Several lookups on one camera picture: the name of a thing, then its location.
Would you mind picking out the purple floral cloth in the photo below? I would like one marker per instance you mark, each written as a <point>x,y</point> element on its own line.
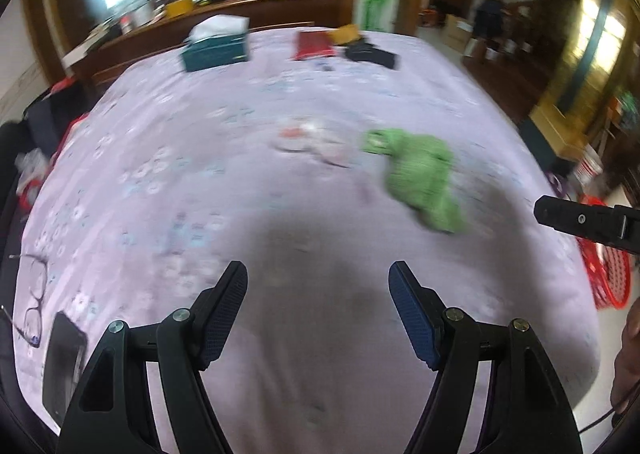
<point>200,159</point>

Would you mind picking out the wooden counter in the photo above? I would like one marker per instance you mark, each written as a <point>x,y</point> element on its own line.
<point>280,9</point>

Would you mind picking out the gold framed pillar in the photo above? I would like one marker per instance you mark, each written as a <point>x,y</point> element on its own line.
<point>585,59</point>

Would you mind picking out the black eyeglasses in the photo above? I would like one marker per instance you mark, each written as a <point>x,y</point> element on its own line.
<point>35,304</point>

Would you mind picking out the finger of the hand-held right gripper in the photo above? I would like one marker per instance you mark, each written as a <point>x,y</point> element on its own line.
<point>580,220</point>

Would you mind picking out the yellow tape roll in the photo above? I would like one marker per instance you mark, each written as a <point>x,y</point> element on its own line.
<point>345,34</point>

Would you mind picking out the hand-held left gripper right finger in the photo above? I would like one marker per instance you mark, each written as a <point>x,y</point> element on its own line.
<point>415,324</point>

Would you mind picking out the cardboard box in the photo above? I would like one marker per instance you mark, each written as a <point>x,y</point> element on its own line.
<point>457,34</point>

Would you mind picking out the wooden stair railing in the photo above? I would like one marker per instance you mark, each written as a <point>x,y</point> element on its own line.
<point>540,19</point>

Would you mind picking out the person's right hand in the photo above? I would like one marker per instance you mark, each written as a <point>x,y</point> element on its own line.
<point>629,364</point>

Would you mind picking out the green towel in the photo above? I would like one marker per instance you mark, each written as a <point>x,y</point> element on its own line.
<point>425,169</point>

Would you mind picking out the dark jacket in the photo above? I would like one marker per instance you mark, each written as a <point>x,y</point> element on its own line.
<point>490,12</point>

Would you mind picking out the white bucket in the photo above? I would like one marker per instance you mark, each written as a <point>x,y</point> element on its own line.
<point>589,165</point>

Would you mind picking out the black phone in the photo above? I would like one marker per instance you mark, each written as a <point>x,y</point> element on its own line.
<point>64,369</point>

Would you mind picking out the red mesh basket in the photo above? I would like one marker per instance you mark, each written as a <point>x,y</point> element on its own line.
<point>607,274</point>

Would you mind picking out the teal tissue box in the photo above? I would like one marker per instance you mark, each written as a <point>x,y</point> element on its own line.
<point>216,49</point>

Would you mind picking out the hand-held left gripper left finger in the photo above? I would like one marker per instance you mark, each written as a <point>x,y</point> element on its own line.
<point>225,314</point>

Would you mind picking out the dark red flat packet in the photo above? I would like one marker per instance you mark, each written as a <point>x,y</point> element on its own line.
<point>314,45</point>

